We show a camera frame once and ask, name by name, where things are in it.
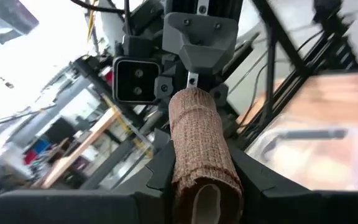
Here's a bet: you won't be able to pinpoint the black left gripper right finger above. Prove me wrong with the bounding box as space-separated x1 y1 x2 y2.
227 145 358 224

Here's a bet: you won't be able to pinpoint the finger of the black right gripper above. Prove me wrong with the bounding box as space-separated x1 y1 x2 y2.
162 11 240 76
152 127 172 154

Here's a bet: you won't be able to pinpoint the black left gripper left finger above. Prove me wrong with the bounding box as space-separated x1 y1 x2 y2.
0 139 177 224

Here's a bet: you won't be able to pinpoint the beige elastic bandage roll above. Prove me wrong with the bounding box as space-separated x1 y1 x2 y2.
168 86 245 224

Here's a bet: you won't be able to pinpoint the wooden workbench with casters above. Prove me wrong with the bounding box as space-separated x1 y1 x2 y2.
39 107 122 190

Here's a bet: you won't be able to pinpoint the clear plastic storage bin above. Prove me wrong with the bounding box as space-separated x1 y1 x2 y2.
246 126 358 192

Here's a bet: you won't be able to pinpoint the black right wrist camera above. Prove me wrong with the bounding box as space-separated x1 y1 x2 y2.
112 57 163 105

